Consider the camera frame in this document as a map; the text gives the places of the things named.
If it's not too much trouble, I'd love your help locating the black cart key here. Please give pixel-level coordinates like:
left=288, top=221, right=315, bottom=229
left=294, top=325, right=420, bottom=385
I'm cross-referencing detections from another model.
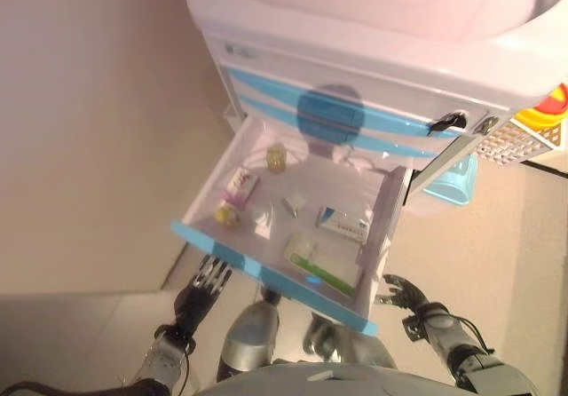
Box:
left=427, top=110, right=468, bottom=137

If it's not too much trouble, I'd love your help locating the blue white cart drawer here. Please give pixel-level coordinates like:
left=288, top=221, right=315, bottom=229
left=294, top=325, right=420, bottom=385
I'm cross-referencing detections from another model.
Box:
left=236, top=92, right=446, bottom=161
left=170, top=114, right=414, bottom=337
left=225, top=66, right=463, bottom=139

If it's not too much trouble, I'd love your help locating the thick dark brown cable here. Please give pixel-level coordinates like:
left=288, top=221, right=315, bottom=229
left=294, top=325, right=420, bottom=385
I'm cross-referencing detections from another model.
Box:
left=0, top=379, right=170, bottom=396

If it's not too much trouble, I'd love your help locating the white blue medical cart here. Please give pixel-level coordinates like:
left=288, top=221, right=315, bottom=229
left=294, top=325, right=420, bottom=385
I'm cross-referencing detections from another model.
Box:
left=184, top=0, right=568, bottom=213

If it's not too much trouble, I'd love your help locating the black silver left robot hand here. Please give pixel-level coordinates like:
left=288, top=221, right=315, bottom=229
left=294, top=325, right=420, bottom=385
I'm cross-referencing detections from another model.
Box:
left=172, top=253, right=234, bottom=333

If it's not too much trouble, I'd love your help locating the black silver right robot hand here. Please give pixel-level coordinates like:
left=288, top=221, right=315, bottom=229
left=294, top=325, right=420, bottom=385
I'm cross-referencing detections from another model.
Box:
left=375, top=273, right=430, bottom=315

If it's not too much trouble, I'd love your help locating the blue white medicine box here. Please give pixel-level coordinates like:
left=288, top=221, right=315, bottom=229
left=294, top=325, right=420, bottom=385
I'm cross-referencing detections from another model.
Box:
left=315, top=205, right=372, bottom=247

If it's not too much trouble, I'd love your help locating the pink white medicine box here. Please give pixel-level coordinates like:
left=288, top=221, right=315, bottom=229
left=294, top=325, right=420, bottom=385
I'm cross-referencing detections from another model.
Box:
left=223, top=169, right=262, bottom=207

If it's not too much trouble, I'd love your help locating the clear yellow medicine bottle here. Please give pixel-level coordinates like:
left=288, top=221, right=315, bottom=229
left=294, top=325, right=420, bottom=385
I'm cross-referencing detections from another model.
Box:
left=264, top=144, right=289, bottom=175
left=213, top=204, right=243, bottom=230

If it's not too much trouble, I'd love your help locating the small silver medicine box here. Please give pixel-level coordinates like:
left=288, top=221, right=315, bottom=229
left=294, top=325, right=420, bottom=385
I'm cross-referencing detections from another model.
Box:
left=283, top=194, right=308, bottom=218

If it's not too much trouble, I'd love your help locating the white mesh basket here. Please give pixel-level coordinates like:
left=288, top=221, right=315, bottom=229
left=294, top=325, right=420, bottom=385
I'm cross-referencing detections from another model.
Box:
left=476, top=114, right=568, bottom=169

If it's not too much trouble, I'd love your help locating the clear cart side basket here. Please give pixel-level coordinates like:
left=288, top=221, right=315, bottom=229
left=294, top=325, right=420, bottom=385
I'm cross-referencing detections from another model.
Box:
left=221, top=101, right=243, bottom=131

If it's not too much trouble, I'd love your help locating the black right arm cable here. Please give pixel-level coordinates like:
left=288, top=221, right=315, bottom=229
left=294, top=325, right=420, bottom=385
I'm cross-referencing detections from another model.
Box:
left=455, top=314, right=497, bottom=358

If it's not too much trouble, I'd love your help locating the metal cart side lock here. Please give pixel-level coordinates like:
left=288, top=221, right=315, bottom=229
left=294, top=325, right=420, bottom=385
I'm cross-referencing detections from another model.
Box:
left=474, top=115, right=496, bottom=137

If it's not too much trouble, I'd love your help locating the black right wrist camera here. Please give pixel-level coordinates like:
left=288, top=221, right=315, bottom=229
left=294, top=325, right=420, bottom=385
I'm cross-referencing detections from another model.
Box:
left=400, top=313, right=428, bottom=340

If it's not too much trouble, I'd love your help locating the yellow red sharps container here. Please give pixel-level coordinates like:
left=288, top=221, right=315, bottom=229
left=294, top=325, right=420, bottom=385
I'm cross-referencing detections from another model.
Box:
left=513, top=82, right=568, bottom=140

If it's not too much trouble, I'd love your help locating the grey robot torso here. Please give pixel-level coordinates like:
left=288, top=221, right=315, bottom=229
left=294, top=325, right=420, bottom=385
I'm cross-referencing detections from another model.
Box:
left=190, top=360, right=485, bottom=396

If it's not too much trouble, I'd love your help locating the green white medicine box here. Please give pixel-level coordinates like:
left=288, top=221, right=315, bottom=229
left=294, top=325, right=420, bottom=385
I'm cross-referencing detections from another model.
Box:
left=283, top=232, right=363, bottom=297

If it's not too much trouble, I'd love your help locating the light blue waste bin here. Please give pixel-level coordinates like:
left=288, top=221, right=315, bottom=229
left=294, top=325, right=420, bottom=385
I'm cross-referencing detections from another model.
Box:
left=420, top=153, right=480, bottom=209

